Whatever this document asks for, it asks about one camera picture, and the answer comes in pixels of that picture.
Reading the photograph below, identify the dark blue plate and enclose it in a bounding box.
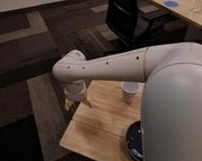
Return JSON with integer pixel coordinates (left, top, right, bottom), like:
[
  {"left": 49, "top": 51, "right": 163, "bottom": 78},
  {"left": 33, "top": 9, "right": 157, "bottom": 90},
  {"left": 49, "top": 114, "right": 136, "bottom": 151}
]
[{"left": 125, "top": 121, "right": 143, "bottom": 161}]

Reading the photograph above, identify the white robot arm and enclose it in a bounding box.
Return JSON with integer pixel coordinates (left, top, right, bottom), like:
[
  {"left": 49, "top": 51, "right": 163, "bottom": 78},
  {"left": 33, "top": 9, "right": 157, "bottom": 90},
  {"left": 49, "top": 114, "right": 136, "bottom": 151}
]
[{"left": 52, "top": 42, "right": 202, "bottom": 161}]

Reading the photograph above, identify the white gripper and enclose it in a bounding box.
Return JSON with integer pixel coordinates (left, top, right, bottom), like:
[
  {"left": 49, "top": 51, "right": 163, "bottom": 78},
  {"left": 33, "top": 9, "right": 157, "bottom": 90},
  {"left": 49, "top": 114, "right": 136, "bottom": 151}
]
[{"left": 64, "top": 80, "right": 92, "bottom": 111}]

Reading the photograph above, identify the clear glass on far table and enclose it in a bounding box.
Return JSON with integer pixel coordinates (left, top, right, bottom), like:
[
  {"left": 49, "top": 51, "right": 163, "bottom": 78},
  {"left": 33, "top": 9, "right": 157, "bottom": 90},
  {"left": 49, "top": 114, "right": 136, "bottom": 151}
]
[{"left": 192, "top": 6, "right": 202, "bottom": 14}]

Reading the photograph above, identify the blue round coaster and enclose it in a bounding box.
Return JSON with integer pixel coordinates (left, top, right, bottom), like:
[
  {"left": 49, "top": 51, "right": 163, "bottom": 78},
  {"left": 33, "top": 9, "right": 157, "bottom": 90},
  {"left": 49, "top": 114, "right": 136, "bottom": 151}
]
[{"left": 164, "top": 0, "right": 178, "bottom": 8}]

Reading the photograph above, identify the black office chair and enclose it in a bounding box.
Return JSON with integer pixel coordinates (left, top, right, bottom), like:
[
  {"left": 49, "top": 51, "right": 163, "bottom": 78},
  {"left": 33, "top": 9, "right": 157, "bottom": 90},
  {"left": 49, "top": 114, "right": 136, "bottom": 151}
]
[{"left": 105, "top": 0, "right": 169, "bottom": 45}]

